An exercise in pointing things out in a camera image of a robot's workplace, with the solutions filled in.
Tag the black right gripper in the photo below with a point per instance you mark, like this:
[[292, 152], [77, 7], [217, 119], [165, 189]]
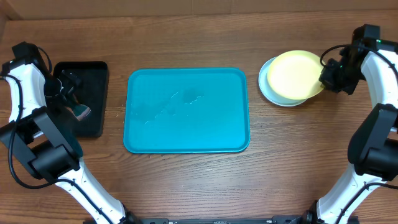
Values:
[[327, 81]]

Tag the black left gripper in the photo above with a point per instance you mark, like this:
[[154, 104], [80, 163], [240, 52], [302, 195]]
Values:
[[71, 81]]

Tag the yellow-green plate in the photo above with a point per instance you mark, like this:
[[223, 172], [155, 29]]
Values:
[[295, 75]]

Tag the light blue plate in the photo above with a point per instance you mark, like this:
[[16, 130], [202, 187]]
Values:
[[269, 93]]

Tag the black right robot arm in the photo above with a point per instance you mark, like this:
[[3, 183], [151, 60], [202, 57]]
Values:
[[372, 154]]

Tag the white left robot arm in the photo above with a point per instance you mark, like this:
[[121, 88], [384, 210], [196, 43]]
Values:
[[44, 146]]

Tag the black water tray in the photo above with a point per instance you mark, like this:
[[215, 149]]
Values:
[[92, 93]]

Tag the teal plastic tray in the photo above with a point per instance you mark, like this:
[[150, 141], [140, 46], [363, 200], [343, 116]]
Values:
[[186, 111]]

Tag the brown cardboard backdrop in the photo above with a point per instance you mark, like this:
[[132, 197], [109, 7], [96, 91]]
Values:
[[71, 9]]

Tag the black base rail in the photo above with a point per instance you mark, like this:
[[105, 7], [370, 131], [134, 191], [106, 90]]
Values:
[[274, 220]]

